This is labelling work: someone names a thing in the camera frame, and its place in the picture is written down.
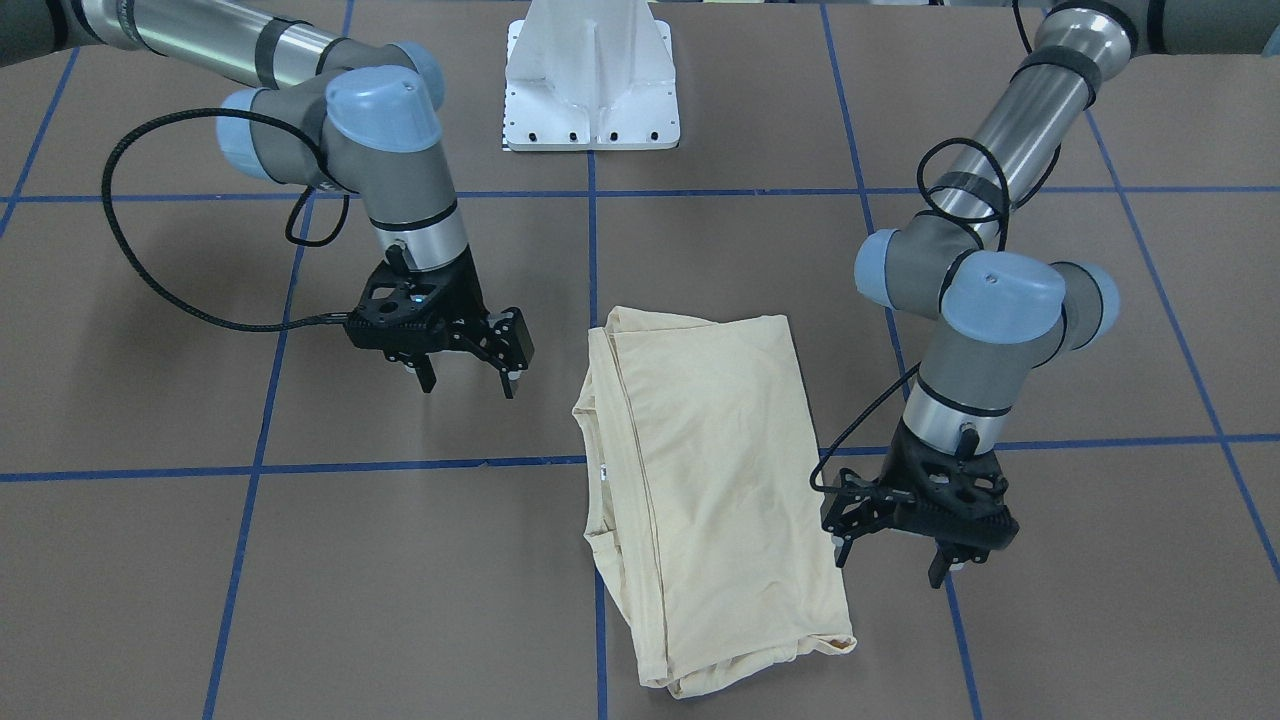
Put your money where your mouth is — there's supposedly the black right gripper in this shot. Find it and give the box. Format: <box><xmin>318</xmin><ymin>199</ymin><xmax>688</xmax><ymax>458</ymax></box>
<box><xmin>355</xmin><ymin>245</ymin><xmax>535</xmax><ymax>398</ymax></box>

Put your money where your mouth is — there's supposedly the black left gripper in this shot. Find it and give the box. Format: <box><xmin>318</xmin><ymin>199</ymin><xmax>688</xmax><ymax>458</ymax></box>
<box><xmin>820</xmin><ymin>421</ymin><xmax>1010</xmax><ymax>589</ymax></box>

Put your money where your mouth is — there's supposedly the cream long-sleeve printed shirt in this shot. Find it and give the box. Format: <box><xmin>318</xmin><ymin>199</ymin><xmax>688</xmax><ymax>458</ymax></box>
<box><xmin>572</xmin><ymin>306</ymin><xmax>858</xmax><ymax>700</ymax></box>

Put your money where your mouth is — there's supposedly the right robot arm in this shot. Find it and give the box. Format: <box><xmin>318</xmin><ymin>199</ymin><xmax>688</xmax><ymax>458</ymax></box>
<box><xmin>3</xmin><ymin>1</ymin><xmax>535</xmax><ymax>398</ymax></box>

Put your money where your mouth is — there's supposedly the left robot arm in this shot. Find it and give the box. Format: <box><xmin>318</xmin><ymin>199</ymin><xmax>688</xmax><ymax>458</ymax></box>
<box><xmin>810</xmin><ymin>1</ymin><xmax>1279</xmax><ymax>588</ymax></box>

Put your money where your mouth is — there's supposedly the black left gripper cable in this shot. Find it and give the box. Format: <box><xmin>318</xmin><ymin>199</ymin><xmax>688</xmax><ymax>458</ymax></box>
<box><xmin>808</xmin><ymin>363</ymin><xmax>922</xmax><ymax>496</ymax></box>

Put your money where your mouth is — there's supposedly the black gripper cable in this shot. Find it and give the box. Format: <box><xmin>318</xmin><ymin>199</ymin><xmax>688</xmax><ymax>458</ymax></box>
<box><xmin>808</xmin><ymin>363</ymin><xmax>922</xmax><ymax>496</ymax></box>
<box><xmin>100</xmin><ymin>108</ymin><xmax>351</xmax><ymax>333</ymax></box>

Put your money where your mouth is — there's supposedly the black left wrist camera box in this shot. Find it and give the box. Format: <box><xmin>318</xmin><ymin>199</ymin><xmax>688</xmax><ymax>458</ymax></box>
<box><xmin>891</xmin><ymin>497</ymin><xmax>1020</xmax><ymax>565</ymax></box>

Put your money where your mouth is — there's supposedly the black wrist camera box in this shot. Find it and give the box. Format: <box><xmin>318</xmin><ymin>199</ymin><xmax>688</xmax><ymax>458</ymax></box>
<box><xmin>342</xmin><ymin>299</ymin><xmax>465</xmax><ymax>359</ymax></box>
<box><xmin>891</xmin><ymin>497</ymin><xmax>1020</xmax><ymax>565</ymax></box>

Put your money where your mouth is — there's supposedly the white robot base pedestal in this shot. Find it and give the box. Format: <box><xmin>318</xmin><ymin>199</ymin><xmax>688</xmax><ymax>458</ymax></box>
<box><xmin>502</xmin><ymin>1</ymin><xmax>682</xmax><ymax>152</ymax></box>

